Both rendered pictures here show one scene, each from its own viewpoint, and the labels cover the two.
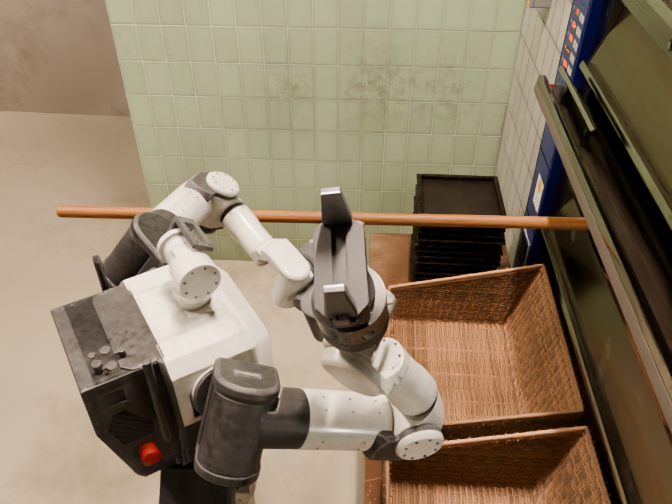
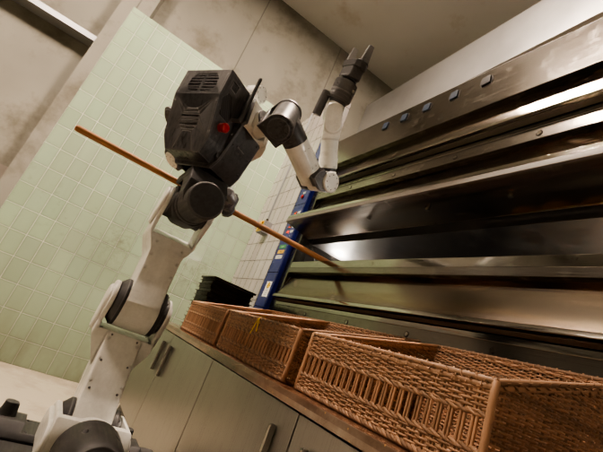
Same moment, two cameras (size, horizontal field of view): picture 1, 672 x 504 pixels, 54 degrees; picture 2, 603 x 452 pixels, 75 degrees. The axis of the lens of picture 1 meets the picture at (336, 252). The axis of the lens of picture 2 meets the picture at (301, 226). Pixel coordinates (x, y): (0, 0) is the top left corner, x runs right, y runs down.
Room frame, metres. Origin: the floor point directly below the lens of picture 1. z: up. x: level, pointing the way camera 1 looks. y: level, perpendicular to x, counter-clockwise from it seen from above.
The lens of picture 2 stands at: (-0.54, 0.55, 0.65)
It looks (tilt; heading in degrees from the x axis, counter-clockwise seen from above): 17 degrees up; 331
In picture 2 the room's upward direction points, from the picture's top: 21 degrees clockwise
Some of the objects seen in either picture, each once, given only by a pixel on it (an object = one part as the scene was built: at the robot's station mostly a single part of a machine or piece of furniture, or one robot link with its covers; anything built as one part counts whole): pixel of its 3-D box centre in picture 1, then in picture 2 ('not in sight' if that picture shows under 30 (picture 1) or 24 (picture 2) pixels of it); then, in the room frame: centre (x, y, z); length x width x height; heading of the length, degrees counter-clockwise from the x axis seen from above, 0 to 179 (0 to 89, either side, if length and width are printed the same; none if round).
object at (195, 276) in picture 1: (189, 269); (249, 96); (0.77, 0.23, 1.47); 0.10 x 0.07 x 0.09; 31
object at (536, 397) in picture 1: (469, 357); (249, 324); (1.26, -0.38, 0.72); 0.56 x 0.49 x 0.28; 176
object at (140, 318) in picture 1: (171, 367); (217, 130); (0.75, 0.28, 1.27); 0.34 x 0.30 x 0.36; 31
